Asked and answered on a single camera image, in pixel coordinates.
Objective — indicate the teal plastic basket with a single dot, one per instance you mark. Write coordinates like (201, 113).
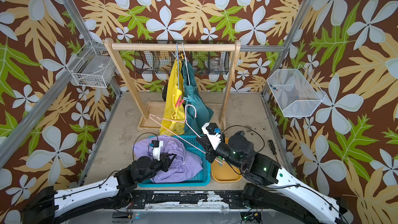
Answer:
(189, 169)

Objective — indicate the black mesh basket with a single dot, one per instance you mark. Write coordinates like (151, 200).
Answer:
(203, 62)

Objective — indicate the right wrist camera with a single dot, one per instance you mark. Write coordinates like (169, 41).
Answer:
(213, 133)

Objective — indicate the wooden clothes rack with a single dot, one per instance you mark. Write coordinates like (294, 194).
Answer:
(155, 107)

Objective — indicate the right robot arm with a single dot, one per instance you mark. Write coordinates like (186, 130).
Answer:
(270, 185)

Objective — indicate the white wire basket right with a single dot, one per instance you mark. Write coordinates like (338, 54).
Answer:
(296, 92)

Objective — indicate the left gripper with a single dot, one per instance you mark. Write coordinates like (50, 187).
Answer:
(165, 161)

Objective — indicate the white wire hanger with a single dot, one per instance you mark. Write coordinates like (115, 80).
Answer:
(186, 64)

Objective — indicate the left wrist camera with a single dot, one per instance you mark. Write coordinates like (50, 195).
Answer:
(155, 148)

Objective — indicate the yellow plastic tray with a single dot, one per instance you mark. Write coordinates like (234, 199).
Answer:
(223, 173)

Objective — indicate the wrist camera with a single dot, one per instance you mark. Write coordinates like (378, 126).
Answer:
(213, 133)
(155, 148)

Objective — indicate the yellow shorts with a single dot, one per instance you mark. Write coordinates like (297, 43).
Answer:
(171, 112)

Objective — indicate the blue clothespin on green shorts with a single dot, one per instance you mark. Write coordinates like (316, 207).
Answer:
(189, 99)

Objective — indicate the pink wire hanger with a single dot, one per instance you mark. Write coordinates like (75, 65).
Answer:
(158, 120)

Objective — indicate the black tool case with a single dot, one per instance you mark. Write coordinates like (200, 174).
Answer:
(164, 92)

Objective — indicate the green shorts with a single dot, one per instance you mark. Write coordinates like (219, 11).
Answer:
(198, 113)

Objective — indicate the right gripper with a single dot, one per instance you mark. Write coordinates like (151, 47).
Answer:
(211, 152)

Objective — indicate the white wire basket left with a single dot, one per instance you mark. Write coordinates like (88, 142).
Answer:
(93, 66)

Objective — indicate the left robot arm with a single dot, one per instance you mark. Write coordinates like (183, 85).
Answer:
(52, 206)

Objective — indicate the black handled screwdriver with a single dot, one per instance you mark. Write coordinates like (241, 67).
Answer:
(272, 147)

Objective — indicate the white wire basket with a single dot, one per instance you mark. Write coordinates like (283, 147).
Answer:
(296, 92)
(93, 66)

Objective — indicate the black mounting rail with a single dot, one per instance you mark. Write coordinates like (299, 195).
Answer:
(140, 199)

